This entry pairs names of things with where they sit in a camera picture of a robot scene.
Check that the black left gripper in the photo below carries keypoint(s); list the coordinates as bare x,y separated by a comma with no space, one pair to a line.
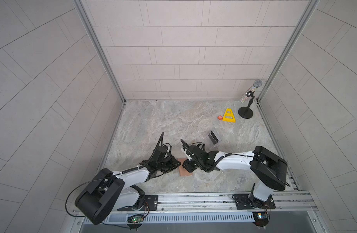
172,160

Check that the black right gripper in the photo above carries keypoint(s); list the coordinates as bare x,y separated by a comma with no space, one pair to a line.
186,165

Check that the tan leather card holder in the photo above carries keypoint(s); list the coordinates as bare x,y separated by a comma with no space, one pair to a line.
182,171

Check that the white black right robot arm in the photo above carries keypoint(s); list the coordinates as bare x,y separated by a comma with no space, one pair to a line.
267,166

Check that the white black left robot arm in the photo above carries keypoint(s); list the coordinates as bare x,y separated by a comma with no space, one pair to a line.
109,191

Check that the stack of black cards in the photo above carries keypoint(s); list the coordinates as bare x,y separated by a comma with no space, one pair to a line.
213,138

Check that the yellow triangular plastic block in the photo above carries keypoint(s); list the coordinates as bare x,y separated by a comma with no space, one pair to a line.
229,116

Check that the black microphone stand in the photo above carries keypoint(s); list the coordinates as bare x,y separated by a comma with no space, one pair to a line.
246,112

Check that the left green circuit board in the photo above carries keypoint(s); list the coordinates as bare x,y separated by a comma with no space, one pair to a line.
135,219

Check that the right circuit board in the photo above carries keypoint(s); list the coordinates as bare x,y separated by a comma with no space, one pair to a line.
261,219

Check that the glitter microphone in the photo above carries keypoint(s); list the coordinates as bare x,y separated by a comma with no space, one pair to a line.
257,83

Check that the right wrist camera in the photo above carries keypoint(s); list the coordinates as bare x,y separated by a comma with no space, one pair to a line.
186,150

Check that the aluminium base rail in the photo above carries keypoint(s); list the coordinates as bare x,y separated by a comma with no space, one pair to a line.
294,208

